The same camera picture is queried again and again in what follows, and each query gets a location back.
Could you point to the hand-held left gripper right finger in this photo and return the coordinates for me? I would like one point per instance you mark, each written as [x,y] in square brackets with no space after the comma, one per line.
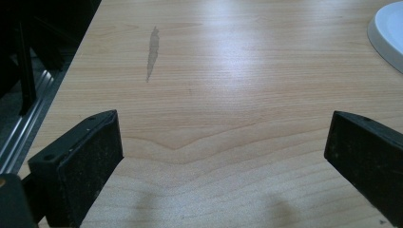
[367,152]

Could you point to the metal floor rail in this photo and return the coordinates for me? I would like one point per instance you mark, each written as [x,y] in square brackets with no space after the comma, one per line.
[28,126]

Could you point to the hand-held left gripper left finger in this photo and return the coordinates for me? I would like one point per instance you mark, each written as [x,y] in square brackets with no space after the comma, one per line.
[79,164]

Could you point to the white utensil rack stand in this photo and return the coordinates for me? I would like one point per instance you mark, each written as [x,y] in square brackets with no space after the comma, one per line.
[391,30]

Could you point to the dark metal stand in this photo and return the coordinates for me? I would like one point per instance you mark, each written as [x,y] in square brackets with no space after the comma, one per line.
[27,72]

